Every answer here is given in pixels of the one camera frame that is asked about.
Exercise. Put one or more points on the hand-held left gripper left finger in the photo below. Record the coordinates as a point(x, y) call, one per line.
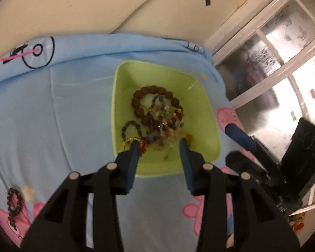
point(132, 160)

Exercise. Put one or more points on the white window frame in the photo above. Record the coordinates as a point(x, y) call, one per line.
point(278, 76)

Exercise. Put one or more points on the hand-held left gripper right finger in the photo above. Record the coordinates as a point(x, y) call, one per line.
point(186, 162)

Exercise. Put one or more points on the green plastic basin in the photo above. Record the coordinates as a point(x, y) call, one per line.
point(197, 105)

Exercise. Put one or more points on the black box device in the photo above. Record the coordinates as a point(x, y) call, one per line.
point(307, 149)

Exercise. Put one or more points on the blue cartoon printed bed sheet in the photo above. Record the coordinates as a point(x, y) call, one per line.
point(55, 115)

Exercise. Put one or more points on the orange patterned object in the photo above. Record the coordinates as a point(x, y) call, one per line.
point(297, 221)

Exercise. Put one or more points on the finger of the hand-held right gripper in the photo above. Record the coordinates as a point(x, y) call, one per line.
point(237, 162)
point(240, 136)

